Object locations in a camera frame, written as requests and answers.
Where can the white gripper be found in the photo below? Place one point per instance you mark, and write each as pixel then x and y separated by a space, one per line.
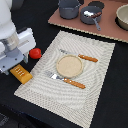
pixel 15 49

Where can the red toy tomato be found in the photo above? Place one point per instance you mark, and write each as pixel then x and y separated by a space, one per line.
pixel 35 53

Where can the white and blue bottle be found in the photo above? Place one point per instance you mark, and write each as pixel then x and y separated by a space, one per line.
pixel 88 14

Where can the brown toy sausage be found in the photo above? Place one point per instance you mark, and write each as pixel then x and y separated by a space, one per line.
pixel 96 15

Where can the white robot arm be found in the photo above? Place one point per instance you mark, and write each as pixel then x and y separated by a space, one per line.
pixel 7 27

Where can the round wooden plate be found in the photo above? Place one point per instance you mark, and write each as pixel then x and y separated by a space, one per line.
pixel 69 66

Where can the woven beige placemat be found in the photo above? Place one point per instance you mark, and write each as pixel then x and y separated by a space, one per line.
pixel 70 102

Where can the grey toy pot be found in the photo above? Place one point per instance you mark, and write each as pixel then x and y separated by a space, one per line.
pixel 69 9

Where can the grey toy frying pan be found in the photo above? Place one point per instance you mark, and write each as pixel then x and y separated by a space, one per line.
pixel 89 20

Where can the dark pot lid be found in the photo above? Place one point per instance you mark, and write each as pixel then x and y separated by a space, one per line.
pixel 97 4

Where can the beige bowl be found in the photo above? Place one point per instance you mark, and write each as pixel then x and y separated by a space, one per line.
pixel 122 15

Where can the fork with orange handle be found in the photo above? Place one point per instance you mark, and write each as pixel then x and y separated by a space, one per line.
pixel 66 80

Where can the knife with orange handle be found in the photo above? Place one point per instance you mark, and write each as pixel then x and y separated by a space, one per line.
pixel 79 55

